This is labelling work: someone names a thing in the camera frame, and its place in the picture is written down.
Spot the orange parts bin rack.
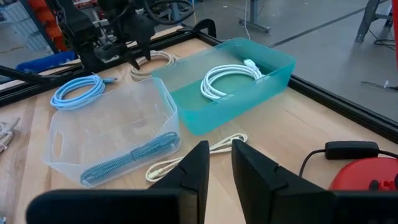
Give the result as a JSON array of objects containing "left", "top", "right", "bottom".
[{"left": 27, "top": 0, "right": 68, "bottom": 52}]

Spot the blue plastic bin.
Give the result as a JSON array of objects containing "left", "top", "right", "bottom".
[{"left": 15, "top": 50, "right": 78, "bottom": 74}]

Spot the grey furniture leg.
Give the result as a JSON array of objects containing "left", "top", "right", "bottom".
[
  {"left": 355, "top": 0, "right": 393, "bottom": 44},
  {"left": 238, "top": 0, "right": 272, "bottom": 34}
]

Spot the thin cream cable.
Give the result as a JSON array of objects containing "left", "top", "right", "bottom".
[{"left": 145, "top": 133, "right": 249, "bottom": 183}]

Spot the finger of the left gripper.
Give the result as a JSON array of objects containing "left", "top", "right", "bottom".
[
  {"left": 123, "top": 46, "right": 141, "bottom": 71},
  {"left": 141, "top": 35, "right": 152, "bottom": 62}
]

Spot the clear plastic bin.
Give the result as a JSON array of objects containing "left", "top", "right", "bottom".
[{"left": 42, "top": 77, "right": 182, "bottom": 189}]

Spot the blue striped braided cable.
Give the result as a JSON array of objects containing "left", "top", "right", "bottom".
[{"left": 80, "top": 131, "right": 181, "bottom": 187}]

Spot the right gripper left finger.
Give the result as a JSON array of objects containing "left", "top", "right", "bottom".
[{"left": 26, "top": 140, "right": 211, "bottom": 224}]

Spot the black aluminium table frame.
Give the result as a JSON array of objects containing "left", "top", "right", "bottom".
[{"left": 0, "top": 18, "right": 398, "bottom": 144}]

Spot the thick white cable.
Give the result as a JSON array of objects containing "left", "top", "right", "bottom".
[{"left": 200, "top": 58, "right": 265, "bottom": 101}]

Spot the black lamp power cord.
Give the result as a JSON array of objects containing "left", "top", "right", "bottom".
[{"left": 298, "top": 141, "right": 398, "bottom": 178}]

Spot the red desk lamp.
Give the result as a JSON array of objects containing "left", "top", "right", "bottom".
[{"left": 328, "top": 0, "right": 398, "bottom": 192}]

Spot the beige ethernet cable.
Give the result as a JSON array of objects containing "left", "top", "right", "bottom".
[
  {"left": 129, "top": 49, "right": 180, "bottom": 82},
  {"left": 0, "top": 117, "right": 21, "bottom": 155}
]

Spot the light blue ethernet cable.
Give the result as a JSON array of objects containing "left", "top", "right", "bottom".
[{"left": 49, "top": 73, "right": 118, "bottom": 111}]

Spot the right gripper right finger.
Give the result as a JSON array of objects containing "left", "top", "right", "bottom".
[{"left": 231, "top": 139, "right": 398, "bottom": 224}]

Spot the green translucent plastic bin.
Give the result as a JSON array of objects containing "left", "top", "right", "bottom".
[{"left": 151, "top": 37, "right": 297, "bottom": 136}]

